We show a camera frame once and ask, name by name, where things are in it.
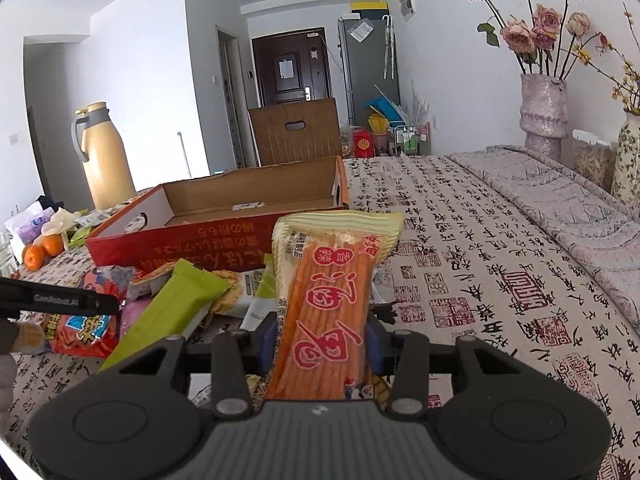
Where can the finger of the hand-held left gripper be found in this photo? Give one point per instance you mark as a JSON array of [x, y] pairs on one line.
[[100, 302]]

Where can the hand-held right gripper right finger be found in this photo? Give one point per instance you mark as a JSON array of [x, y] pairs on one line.
[[377, 350]]

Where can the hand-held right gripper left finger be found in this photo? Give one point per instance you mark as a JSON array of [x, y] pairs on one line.
[[266, 345]]

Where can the orange spicy strip snack packet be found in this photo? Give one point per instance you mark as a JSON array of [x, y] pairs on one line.
[[325, 310]]

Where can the pile of assorted snack packets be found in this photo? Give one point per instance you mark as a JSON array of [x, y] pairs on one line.
[[170, 305]]

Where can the red cardboard box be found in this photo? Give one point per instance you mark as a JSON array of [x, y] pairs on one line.
[[210, 245]]

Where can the heap of small wrapped snacks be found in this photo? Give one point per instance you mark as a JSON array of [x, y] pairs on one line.
[[95, 220]]

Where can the orange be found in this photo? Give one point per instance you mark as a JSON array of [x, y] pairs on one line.
[[32, 256], [52, 245]]

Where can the cream plastic bag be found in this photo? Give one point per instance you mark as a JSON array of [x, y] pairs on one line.
[[57, 225]]

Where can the purple tissue pack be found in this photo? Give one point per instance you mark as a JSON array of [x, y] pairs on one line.
[[30, 225]]

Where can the black bag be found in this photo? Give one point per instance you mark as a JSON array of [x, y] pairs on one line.
[[50, 202]]

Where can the yellow thermos jug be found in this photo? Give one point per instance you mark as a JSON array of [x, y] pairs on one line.
[[105, 160]]

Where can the white pole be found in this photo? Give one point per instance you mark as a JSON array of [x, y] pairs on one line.
[[184, 155]]

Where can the wooden chair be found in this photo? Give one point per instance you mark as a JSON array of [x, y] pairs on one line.
[[295, 140]]

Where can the red gift box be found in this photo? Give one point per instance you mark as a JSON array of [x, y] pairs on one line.
[[363, 142]]

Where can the folded grey printed cloth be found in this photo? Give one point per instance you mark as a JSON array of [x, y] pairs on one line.
[[550, 210]]

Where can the blue dustpan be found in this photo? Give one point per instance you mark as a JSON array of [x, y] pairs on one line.
[[382, 107]]

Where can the white dried grass bunch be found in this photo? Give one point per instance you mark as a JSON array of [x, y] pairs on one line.
[[420, 105]]

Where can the dark brown door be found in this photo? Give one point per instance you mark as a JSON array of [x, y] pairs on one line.
[[280, 90]]

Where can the grey refrigerator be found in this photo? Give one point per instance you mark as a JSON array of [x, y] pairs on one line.
[[365, 75]]

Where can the glass jar of nuts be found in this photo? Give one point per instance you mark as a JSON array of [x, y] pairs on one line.
[[592, 160]]

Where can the pink textured vase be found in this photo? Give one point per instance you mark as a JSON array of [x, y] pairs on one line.
[[542, 115]]

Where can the white umbrella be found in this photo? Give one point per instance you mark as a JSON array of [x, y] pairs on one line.
[[389, 50]]

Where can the floral ceramic vase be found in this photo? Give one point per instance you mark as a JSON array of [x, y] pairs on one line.
[[627, 160]]

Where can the clear document pouch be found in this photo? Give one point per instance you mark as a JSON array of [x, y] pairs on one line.
[[360, 31]]

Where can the yellow box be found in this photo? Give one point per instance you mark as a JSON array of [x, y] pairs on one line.
[[370, 10]]

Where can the bunch of dried roses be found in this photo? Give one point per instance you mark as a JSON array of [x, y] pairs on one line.
[[542, 25]]

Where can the yellow flower branches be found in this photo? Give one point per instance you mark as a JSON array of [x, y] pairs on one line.
[[625, 80]]

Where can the wall light switch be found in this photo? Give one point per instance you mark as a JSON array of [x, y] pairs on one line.
[[13, 137]]

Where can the side doorway frame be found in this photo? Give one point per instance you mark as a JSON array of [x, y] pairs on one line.
[[230, 100]]

